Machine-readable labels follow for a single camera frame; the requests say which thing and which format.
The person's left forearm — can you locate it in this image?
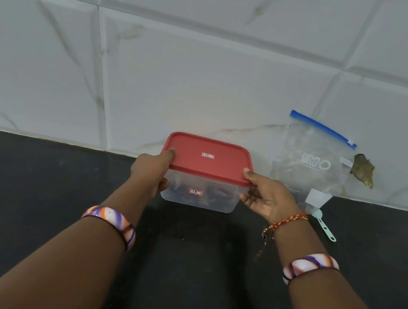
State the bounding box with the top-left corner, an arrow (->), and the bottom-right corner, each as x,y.
0,155 -> 162,309

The large clear blue-zip bag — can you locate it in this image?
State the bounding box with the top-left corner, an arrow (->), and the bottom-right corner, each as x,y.
265,108 -> 362,222

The mint green measuring spoon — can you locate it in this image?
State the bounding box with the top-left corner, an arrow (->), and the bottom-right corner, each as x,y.
306,207 -> 341,243

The orange purple white bangle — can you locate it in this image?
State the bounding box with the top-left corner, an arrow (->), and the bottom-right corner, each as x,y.
77,202 -> 140,253
280,248 -> 341,293

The person's left hand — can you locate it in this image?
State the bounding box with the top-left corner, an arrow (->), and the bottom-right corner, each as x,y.
126,143 -> 177,201

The red yellow thread bracelet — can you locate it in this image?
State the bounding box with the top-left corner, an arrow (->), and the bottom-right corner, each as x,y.
256,205 -> 310,267

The person's right hand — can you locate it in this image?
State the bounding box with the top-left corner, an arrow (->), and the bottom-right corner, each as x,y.
235,167 -> 307,230

